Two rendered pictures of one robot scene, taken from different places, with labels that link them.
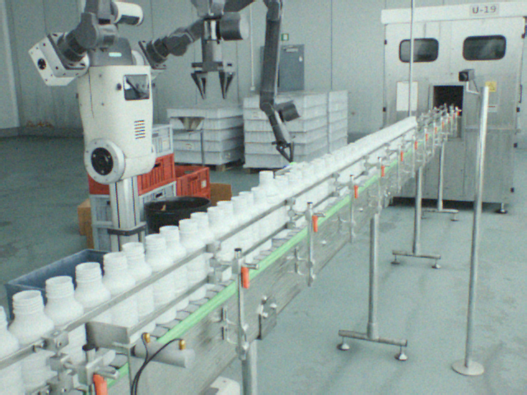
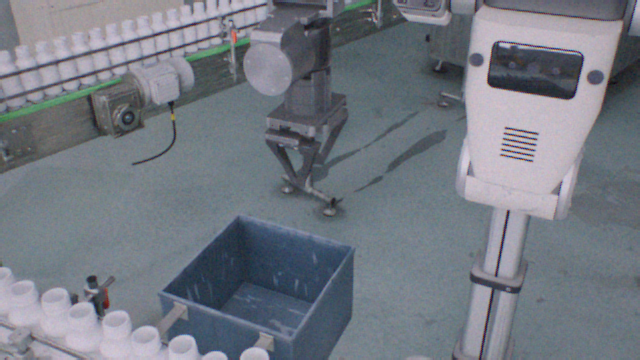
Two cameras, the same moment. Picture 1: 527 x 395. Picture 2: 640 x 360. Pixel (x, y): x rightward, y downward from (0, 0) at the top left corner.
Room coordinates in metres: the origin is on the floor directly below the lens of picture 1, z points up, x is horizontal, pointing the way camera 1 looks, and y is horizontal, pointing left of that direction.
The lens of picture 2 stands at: (1.59, -0.56, 1.81)
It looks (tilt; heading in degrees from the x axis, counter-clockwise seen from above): 32 degrees down; 91
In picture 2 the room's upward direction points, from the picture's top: straight up
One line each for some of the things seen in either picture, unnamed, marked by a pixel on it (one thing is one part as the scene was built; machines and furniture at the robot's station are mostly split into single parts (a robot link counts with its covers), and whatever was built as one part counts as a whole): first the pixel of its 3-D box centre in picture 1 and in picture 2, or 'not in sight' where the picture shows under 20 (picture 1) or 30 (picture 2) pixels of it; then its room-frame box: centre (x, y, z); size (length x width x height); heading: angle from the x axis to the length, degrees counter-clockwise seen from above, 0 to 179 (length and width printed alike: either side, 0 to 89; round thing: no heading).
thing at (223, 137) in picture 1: (212, 135); not in sight; (9.47, 0.84, 0.50); 1.23 x 1.05 x 1.00; 155
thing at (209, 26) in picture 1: (212, 31); (304, 44); (1.56, 0.12, 1.57); 0.07 x 0.06 x 0.07; 67
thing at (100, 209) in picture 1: (135, 202); not in sight; (4.11, 0.96, 0.55); 0.61 x 0.41 x 0.22; 163
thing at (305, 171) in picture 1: (304, 192); not in sight; (1.76, -0.13, 1.08); 0.06 x 0.06 x 0.17
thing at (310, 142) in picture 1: (286, 132); not in sight; (8.82, -0.39, 0.59); 1.24 x 1.03 x 1.17; 159
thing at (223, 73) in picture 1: (219, 81); (302, 149); (1.55, 0.11, 1.44); 0.07 x 0.07 x 0.09; 67
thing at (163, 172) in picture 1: (133, 172); not in sight; (4.12, 0.97, 0.78); 0.61 x 0.41 x 0.22; 163
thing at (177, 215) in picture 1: (180, 248); not in sight; (3.65, 0.58, 0.32); 0.45 x 0.45 x 0.64
